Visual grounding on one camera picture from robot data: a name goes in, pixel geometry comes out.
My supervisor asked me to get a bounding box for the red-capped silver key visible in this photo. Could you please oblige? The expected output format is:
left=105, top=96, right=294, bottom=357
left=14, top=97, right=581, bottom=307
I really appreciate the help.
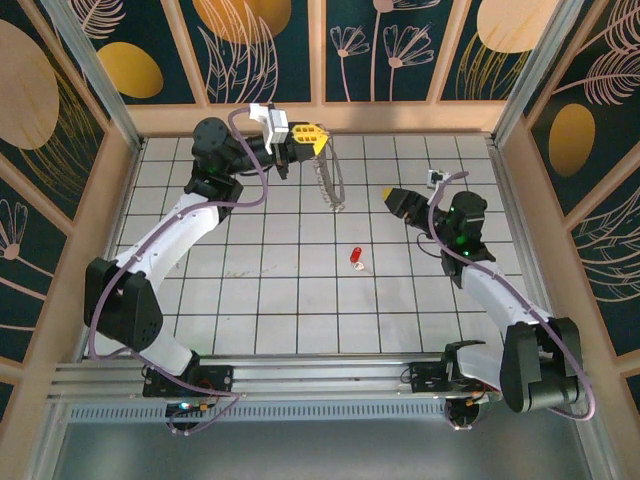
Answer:
left=348, top=244, right=375, bottom=276

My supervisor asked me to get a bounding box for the grey metal shelf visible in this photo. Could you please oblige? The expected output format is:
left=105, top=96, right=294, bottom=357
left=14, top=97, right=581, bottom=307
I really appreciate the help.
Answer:
left=47, top=418, right=596, bottom=480

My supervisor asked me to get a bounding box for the aluminium table side rail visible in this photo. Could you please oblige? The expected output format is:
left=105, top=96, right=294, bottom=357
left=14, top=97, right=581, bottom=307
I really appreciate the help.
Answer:
left=78, top=139, right=147, bottom=361
left=487, top=139, right=559, bottom=354

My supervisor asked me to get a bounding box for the aluminium frame post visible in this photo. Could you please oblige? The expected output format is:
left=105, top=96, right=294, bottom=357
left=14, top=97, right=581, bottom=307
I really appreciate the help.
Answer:
left=39, top=0, right=146, bottom=150
left=489, top=0, right=599, bottom=146

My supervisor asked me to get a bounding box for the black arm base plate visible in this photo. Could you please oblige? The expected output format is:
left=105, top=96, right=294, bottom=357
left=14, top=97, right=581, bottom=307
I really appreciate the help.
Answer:
left=407, top=360, right=451, bottom=397
left=142, top=363, right=235, bottom=399

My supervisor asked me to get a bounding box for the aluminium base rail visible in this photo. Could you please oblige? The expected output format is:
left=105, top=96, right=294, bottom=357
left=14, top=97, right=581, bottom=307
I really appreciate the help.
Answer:
left=47, top=355, right=599, bottom=401

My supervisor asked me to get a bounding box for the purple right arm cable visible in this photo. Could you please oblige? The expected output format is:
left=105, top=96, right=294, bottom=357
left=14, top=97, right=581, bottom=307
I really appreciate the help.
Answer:
left=427, top=170, right=599, bottom=432

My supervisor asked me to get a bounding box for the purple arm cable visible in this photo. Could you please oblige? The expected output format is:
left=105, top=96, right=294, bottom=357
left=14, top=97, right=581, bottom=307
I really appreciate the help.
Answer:
left=427, top=170, right=599, bottom=432
left=88, top=108, right=271, bottom=437

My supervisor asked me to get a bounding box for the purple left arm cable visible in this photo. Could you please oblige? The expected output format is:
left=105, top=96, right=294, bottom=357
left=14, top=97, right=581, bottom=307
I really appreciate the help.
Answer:
left=88, top=108, right=271, bottom=437

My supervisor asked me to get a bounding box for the perforated grey cable duct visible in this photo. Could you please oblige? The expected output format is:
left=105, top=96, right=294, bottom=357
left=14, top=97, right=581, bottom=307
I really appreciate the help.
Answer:
left=67, top=403, right=451, bottom=421

